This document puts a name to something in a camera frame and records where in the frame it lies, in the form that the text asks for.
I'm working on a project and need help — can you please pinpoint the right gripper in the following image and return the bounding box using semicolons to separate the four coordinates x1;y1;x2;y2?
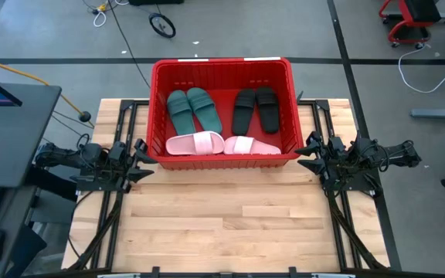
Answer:
294;131;350;185

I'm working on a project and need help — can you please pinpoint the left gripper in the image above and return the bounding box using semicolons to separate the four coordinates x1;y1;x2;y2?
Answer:
106;137;159;193

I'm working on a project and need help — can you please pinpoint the pink foam slide sandal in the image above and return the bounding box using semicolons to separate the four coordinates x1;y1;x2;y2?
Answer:
165;131;226;157
222;135;283;156

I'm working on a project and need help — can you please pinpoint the black foam slide sandal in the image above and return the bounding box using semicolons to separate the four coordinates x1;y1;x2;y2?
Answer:
231;88;257;137
255;86;281;135

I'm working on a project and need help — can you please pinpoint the green foam slide sandal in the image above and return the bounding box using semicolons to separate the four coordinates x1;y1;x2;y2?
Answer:
185;86;224;135
166;89;197;137

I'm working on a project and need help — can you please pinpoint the red plastic bin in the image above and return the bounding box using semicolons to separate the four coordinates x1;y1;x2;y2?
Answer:
146;56;305;171

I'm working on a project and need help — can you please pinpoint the grey computer desk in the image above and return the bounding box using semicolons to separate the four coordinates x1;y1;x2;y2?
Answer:
0;82;63;189

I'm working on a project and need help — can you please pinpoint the grey table foot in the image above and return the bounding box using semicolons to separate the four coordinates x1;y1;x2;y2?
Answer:
410;100;445;120

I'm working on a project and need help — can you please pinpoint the black floor box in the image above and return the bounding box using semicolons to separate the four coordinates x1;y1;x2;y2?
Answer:
128;0;185;6

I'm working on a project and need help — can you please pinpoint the red rolling stool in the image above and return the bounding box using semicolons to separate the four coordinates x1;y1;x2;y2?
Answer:
378;0;445;49

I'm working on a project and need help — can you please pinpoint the black table frame rail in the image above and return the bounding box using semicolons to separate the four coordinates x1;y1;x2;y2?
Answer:
62;98;151;271
297;98;389;271

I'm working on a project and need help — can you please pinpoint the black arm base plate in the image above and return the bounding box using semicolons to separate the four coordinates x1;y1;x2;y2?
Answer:
76;169;133;193
318;169;377;193

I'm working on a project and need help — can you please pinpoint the black floor cable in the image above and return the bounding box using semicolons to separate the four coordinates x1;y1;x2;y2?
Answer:
107;0;151;89

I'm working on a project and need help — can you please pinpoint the white floor cable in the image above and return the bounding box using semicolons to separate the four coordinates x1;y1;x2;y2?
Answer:
397;45;445;94

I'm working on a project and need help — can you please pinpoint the black coiled cable ring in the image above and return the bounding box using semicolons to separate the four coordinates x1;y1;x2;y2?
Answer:
148;12;177;39

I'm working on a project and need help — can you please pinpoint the short white looped cable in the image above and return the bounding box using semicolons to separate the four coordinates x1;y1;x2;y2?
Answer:
93;9;107;28

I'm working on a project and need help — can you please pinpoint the yellow floor cable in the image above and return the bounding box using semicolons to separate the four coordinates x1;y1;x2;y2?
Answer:
0;53;95;128

